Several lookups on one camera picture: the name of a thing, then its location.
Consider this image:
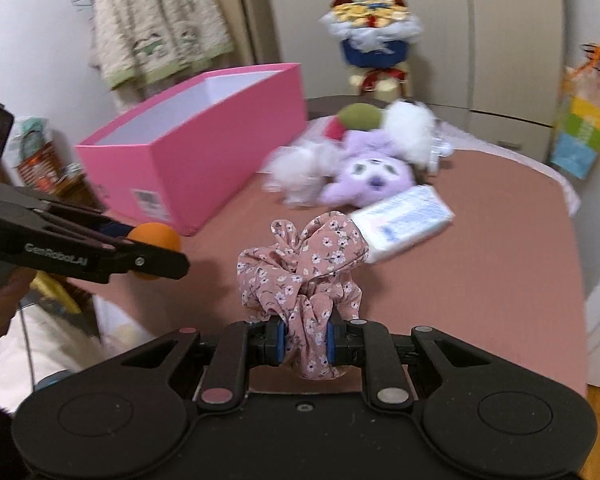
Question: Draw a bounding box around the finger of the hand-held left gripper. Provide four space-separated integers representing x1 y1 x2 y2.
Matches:
100 237 190 282
39 198 133 251

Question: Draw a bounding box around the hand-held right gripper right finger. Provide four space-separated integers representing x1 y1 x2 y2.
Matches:
327 317 481 408

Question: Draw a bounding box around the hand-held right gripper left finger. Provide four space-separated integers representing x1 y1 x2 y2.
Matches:
122 321 287 407

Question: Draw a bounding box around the orange soft ball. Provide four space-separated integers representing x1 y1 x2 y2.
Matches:
127 222 182 281

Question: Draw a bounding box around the pink floral scrunchie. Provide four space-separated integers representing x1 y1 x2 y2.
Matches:
236 211 371 380

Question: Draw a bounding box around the pink cardboard box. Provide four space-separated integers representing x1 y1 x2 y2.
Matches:
74 62 308 237

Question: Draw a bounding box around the white and brown plush toy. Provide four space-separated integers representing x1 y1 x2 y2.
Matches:
382 100 443 168

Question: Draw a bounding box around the white fluffy soft toy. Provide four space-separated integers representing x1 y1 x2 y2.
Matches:
262 140 346 208

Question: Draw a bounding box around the person's left hand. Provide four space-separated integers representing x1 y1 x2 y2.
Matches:
0 267 37 348

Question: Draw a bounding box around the white tissue pack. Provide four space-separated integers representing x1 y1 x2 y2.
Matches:
349 184 456 264

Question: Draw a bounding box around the pink bedspread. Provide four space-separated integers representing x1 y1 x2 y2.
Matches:
70 147 588 396

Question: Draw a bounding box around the purple plush toy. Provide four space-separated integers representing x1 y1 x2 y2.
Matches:
320 129 421 206

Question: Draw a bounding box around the cream hanging cardigan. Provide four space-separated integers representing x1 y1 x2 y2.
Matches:
87 0 236 92

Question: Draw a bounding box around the green and red plush toy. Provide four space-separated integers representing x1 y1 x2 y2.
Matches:
325 102 385 142

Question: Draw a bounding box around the yellow and blue flower bouquet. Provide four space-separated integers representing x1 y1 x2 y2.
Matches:
319 0 423 98

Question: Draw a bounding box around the colourful gift bag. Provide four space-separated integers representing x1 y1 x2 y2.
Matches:
550 42 600 181

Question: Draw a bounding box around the grey wooden wardrobe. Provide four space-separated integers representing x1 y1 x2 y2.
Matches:
232 0 571 156

